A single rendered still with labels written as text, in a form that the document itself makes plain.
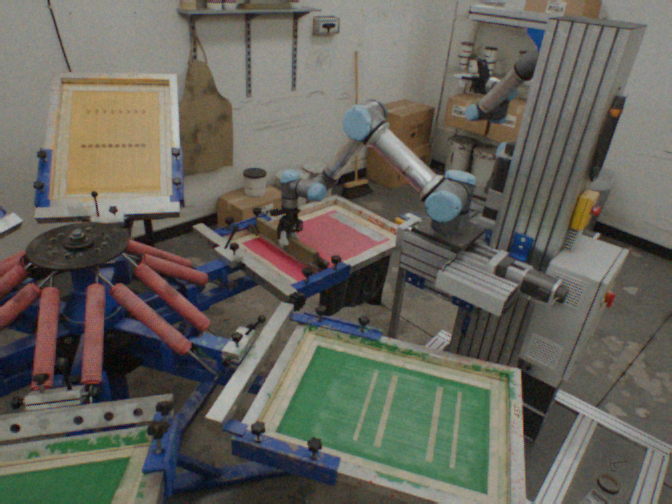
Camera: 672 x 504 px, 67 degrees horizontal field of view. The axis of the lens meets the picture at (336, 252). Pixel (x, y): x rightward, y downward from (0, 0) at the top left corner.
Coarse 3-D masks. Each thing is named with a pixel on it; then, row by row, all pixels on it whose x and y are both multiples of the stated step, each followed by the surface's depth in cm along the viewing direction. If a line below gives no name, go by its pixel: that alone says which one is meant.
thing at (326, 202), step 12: (312, 204) 271; (324, 204) 275; (336, 204) 281; (348, 204) 275; (276, 216) 256; (360, 216) 270; (372, 216) 264; (384, 228) 260; (396, 228) 254; (372, 252) 232; (384, 252) 235; (264, 264) 217; (360, 264) 225
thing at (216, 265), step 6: (204, 264) 205; (210, 264) 205; (216, 264) 205; (222, 264) 205; (198, 270) 200; (204, 270) 201; (210, 270) 201; (216, 270) 203; (228, 270) 207; (234, 270) 209; (210, 276) 202; (216, 276) 204
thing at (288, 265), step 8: (384, 240) 250; (360, 248) 242; (368, 248) 242; (288, 256) 231; (320, 256) 233; (328, 256) 233; (344, 256) 234; (352, 256) 235; (280, 264) 224; (288, 264) 225; (296, 264) 225; (288, 272) 219; (296, 272) 220; (296, 280) 215
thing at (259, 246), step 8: (320, 216) 268; (328, 216) 268; (304, 224) 259; (344, 224) 262; (248, 240) 241; (256, 240) 241; (264, 240) 242; (248, 248) 234; (256, 248) 235; (264, 248) 235; (272, 248) 236; (264, 256) 229; (272, 256) 230; (280, 256) 230
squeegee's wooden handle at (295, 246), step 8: (256, 224) 239; (264, 224) 234; (272, 224) 233; (264, 232) 236; (272, 232) 231; (272, 240) 233; (288, 240) 224; (296, 240) 222; (288, 248) 226; (296, 248) 221; (304, 248) 217; (312, 248) 217; (304, 256) 219; (312, 256) 215
